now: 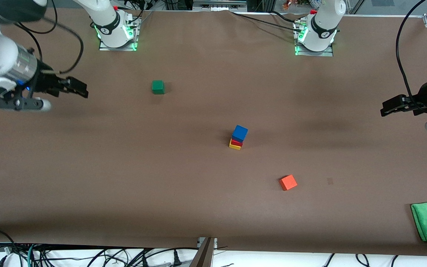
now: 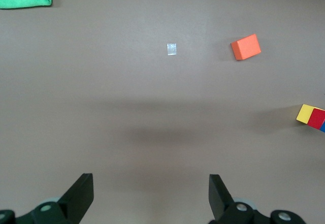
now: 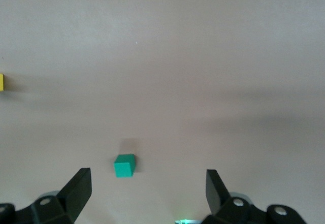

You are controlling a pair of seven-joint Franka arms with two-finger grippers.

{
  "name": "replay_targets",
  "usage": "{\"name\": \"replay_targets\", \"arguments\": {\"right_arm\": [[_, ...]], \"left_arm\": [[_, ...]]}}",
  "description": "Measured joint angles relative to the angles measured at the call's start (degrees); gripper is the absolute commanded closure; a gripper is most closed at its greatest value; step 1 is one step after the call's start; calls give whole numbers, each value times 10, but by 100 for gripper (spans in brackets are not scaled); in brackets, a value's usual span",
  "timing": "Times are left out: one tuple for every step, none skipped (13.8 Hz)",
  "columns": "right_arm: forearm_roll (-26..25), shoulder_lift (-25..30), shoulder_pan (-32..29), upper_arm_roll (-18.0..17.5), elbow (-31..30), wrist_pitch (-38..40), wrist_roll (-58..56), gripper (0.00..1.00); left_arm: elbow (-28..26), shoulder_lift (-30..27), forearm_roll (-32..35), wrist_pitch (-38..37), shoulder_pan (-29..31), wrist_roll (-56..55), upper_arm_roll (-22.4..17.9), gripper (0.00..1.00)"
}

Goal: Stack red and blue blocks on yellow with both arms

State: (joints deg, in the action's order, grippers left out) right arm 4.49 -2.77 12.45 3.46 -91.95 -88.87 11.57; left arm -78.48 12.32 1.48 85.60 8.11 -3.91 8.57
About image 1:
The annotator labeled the blue cube block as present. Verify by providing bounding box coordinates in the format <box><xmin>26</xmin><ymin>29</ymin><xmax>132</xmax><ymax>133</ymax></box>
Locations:
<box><xmin>232</xmin><ymin>125</ymin><xmax>248</xmax><ymax>142</ymax></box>

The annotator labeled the orange cube block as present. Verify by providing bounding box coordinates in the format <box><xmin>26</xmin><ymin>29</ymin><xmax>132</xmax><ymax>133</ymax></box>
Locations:
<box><xmin>279</xmin><ymin>174</ymin><xmax>298</xmax><ymax>191</ymax></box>

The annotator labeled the brown table mat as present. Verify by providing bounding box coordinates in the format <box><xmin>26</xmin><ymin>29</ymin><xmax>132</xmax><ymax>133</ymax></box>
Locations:
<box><xmin>0</xmin><ymin>7</ymin><xmax>427</xmax><ymax>257</ymax></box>

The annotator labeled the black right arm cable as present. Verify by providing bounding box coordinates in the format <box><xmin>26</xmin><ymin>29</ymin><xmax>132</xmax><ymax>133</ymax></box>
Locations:
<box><xmin>15</xmin><ymin>0</ymin><xmax>84</xmax><ymax>74</ymax></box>

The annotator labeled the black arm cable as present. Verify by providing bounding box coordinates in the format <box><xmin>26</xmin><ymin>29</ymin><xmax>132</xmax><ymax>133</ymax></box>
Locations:
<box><xmin>396</xmin><ymin>0</ymin><xmax>427</xmax><ymax>106</ymax></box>
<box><xmin>15</xmin><ymin>0</ymin><xmax>84</xmax><ymax>74</ymax></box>

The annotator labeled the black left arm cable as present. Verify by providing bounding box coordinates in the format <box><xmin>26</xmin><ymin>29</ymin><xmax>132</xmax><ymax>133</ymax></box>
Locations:
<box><xmin>396</xmin><ymin>0</ymin><xmax>427</xmax><ymax>106</ymax></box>

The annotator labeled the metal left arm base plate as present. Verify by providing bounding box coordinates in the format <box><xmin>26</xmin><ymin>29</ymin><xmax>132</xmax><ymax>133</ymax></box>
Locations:
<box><xmin>294</xmin><ymin>19</ymin><xmax>334</xmax><ymax>57</ymax></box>

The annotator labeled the black cable on mat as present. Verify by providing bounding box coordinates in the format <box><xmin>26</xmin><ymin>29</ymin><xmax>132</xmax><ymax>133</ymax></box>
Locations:
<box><xmin>230</xmin><ymin>10</ymin><xmax>297</xmax><ymax>30</ymax></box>
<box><xmin>269</xmin><ymin>10</ymin><xmax>305</xmax><ymax>23</ymax></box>

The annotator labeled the grey metal table bracket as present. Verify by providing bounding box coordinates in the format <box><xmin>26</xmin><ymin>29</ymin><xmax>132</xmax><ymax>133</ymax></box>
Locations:
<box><xmin>189</xmin><ymin>237</ymin><xmax>218</xmax><ymax>267</ymax></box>

